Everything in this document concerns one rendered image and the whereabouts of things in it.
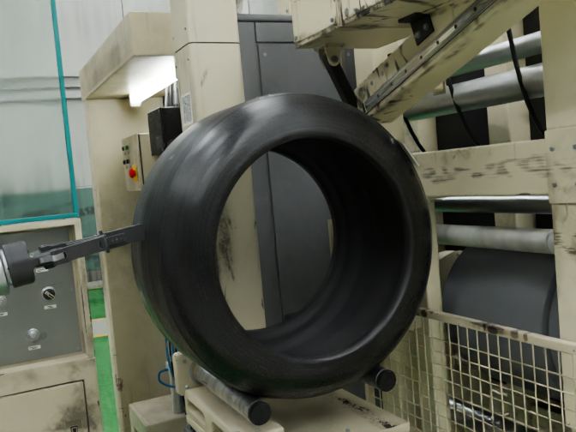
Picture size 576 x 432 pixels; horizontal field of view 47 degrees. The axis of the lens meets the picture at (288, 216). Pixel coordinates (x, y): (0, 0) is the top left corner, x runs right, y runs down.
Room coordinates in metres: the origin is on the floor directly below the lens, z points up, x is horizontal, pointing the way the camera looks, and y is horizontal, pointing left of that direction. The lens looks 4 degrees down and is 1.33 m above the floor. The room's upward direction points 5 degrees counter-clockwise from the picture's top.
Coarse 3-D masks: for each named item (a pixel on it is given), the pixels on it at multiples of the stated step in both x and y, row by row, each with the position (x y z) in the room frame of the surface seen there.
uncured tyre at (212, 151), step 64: (192, 128) 1.32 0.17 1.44; (256, 128) 1.18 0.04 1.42; (320, 128) 1.23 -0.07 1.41; (384, 128) 1.34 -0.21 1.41; (192, 192) 1.14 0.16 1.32; (384, 192) 1.50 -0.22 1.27; (192, 256) 1.12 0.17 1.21; (384, 256) 1.52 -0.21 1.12; (192, 320) 1.13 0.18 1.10; (320, 320) 1.54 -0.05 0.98; (384, 320) 1.29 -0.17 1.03; (256, 384) 1.19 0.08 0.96; (320, 384) 1.22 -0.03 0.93
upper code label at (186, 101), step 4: (184, 96) 1.61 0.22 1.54; (188, 96) 1.59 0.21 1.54; (184, 100) 1.61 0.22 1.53; (188, 100) 1.59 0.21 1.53; (184, 104) 1.61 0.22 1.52; (188, 104) 1.59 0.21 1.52; (184, 108) 1.62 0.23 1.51; (188, 108) 1.59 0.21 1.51; (184, 112) 1.62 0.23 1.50; (188, 112) 1.60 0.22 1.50; (184, 116) 1.62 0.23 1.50; (188, 116) 1.60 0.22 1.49; (192, 116) 1.57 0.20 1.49; (184, 120) 1.63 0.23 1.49; (188, 120) 1.60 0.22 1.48; (192, 120) 1.57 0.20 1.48; (184, 124) 1.63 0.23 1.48; (188, 124) 1.60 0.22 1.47
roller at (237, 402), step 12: (204, 372) 1.43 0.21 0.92; (204, 384) 1.42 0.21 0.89; (216, 384) 1.35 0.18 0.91; (228, 396) 1.28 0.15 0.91; (240, 396) 1.24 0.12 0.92; (252, 396) 1.22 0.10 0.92; (240, 408) 1.22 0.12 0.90; (252, 408) 1.18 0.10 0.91; (264, 408) 1.19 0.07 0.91; (252, 420) 1.18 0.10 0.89; (264, 420) 1.19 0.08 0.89
